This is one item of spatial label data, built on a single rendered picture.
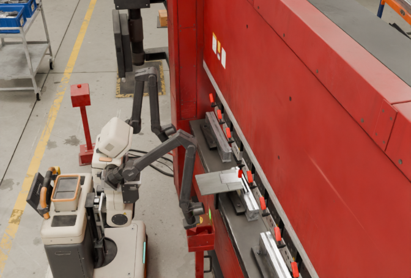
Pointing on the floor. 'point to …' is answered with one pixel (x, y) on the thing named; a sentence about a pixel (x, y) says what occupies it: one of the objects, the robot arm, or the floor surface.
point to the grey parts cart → (24, 54)
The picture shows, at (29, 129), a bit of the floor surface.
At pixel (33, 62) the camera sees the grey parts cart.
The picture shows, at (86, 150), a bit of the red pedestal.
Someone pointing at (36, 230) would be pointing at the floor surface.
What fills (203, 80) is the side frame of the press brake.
